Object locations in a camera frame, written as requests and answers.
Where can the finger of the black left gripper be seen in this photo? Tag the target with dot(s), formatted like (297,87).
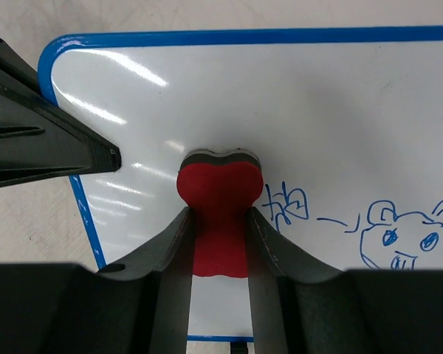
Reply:
(40,141)
(18,75)

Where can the black whiteboard foot clip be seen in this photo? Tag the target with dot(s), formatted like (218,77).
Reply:
(238,348)

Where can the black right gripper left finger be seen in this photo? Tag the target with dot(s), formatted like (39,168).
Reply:
(137,304)

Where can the red bone-shaped eraser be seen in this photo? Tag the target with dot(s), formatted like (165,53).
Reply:
(220,188)

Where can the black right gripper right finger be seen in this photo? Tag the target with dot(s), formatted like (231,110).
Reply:
(299,304)

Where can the blue framed whiteboard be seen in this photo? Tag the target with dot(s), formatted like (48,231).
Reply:
(346,122)

